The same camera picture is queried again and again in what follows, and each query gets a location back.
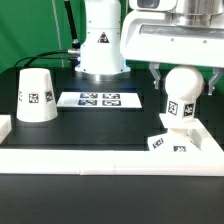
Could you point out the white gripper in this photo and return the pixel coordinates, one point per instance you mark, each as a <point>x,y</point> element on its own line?
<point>189,32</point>

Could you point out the white marker sheet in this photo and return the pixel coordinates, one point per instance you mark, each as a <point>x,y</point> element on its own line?
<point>98,100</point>

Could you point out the white foam border frame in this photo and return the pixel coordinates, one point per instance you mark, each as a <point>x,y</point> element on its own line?
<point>35,161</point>

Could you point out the white lamp bulb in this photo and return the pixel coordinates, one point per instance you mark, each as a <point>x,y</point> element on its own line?
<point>183,85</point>

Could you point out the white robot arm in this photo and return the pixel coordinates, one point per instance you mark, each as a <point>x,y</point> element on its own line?
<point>100,54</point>

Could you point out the white lamp base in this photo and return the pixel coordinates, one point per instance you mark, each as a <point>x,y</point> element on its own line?
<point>176,139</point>

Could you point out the white lamp shade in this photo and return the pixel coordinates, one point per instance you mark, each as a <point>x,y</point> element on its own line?
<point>36,100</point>

